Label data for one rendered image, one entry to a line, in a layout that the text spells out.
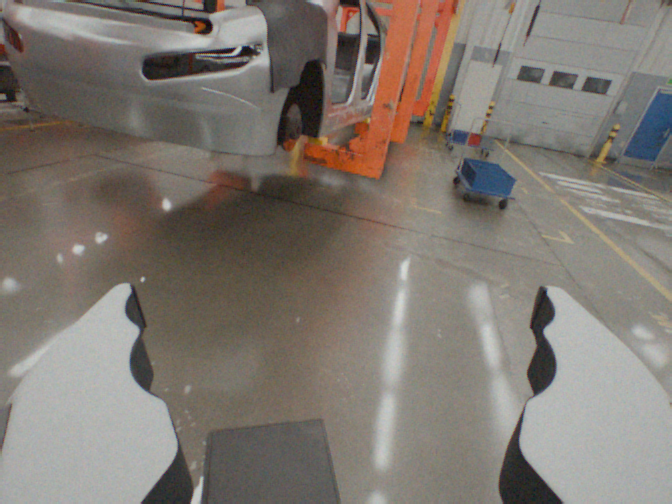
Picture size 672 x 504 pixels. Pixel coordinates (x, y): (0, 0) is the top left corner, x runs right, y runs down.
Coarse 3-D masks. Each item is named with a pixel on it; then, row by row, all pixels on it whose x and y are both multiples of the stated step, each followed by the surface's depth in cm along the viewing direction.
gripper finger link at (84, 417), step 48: (96, 336) 8; (48, 384) 7; (96, 384) 7; (144, 384) 8; (48, 432) 6; (96, 432) 6; (144, 432) 6; (0, 480) 6; (48, 480) 6; (96, 480) 6; (144, 480) 6; (192, 480) 7
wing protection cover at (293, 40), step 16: (272, 0) 178; (288, 0) 184; (304, 0) 202; (272, 16) 175; (288, 16) 182; (304, 16) 193; (320, 16) 215; (272, 32) 178; (288, 32) 185; (304, 32) 197; (320, 32) 218; (272, 48) 180; (288, 48) 188; (304, 48) 201; (320, 48) 223; (272, 64) 182; (288, 64) 191; (304, 64) 206; (272, 80) 185; (288, 80) 195
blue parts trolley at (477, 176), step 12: (492, 120) 476; (468, 168) 468; (480, 168) 448; (492, 168) 472; (456, 180) 514; (468, 180) 453; (480, 180) 428; (492, 180) 426; (504, 180) 423; (516, 180) 421; (480, 192) 429; (492, 192) 431; (504, 192) 430; (504, 204) 436
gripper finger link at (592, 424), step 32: (544, 288) 11; (544, 320) 10; (576, 320) 9; (544, 352) 9; (576, 352) 8; (608, 352) 8; (544, 384) 8; (576, 384) 7; (608, 384) 7; (640, 384) 7; (544, 416) 7; (576, 416) 7; (608, 416) 7; (640, 416) 7; (512, 448) 7; (544, 448) 6; (576, 448) 6; (608, 448) 6; (640, 448) 6; (512, 480) 6; (544, 480) 6; (576, 480) 6; (608, 480) 6; (640, 480) 6
